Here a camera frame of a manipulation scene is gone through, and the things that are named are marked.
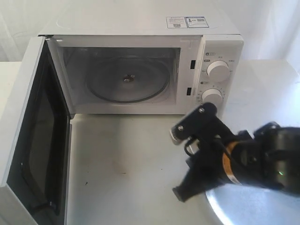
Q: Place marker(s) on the blue label sticker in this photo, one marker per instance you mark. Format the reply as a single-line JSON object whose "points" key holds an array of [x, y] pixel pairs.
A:
{"points": [[196, 22]]}

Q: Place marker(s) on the white microwave door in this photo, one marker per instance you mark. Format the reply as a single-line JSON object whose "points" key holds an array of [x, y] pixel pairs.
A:
{"points": [[35, 133]]}

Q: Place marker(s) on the white control knob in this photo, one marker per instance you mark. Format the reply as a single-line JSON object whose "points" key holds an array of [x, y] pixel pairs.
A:
{"points": [[218, 71], [212, 96]]}

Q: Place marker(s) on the white label sticker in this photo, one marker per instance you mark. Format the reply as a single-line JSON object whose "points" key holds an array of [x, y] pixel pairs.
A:
{"points": [[176, 22]]}

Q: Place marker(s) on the glass microwave turntable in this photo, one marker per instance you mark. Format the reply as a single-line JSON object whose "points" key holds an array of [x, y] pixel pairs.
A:
{"points": [[128, 79]]}

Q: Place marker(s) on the white microwave oven body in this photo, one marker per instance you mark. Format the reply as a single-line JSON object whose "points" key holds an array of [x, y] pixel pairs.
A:
{"points": [[78, 43]]}

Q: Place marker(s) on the upper white control knob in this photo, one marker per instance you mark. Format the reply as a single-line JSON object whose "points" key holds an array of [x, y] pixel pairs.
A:
{"points": [[218, 71]]}

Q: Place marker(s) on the round stainless steel tray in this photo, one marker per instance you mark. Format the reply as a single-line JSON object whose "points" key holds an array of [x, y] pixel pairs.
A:
{"points": [[241, 205]]}

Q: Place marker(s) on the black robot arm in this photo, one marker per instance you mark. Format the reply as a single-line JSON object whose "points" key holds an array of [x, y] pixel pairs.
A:
{"points": [[269, 159]]}

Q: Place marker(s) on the lower white control knob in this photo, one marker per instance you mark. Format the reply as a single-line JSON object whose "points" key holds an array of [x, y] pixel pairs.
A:
{"points": [[212, 96]]}

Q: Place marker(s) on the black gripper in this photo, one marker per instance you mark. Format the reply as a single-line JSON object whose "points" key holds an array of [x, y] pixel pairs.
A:
{"points": [[209, 168]]}

